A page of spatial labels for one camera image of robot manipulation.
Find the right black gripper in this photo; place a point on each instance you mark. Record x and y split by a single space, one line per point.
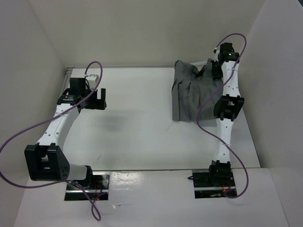
215 74

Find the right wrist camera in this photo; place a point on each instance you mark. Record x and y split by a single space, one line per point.
216 53

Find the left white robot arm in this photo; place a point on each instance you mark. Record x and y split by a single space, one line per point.
46 160

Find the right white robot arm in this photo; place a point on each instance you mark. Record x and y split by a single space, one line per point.
226 110

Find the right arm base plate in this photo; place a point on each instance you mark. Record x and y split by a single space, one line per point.
207 187

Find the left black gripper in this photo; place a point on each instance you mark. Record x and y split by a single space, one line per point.
97 104

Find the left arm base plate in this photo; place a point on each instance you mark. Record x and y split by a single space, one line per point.
97 190

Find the grey pleated skirt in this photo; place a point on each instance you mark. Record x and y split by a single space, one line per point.
189 92

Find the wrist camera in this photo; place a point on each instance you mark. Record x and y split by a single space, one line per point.
91 80
216 53

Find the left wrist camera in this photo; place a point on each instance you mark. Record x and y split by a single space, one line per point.
91 80

